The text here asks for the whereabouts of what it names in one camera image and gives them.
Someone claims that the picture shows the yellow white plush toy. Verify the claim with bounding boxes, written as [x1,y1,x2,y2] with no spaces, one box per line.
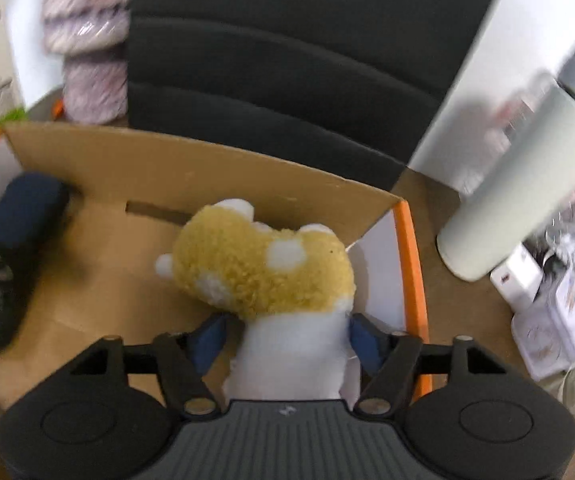
[155,198,356,401]

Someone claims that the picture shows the white power adapter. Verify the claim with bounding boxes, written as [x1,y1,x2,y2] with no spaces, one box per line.
[489,244,543,313]

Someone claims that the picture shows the white printed tin box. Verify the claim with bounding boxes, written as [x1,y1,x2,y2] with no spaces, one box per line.
[511,269,575,382]

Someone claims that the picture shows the red cardboard box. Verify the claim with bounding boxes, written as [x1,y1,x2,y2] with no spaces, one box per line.
[0,120,432,461]

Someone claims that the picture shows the navy blue pouch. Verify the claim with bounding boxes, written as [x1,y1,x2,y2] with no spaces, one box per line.
[0,172,71,351]

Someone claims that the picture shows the white thermos bottle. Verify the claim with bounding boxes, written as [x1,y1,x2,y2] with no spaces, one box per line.
[436,51,575,282]

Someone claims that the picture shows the black paper bag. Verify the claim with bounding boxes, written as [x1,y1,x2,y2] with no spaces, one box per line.
[127,0,493,190]

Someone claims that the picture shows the pink ribbed vase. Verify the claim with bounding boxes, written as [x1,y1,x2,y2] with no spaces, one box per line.
[41,0,131,125]

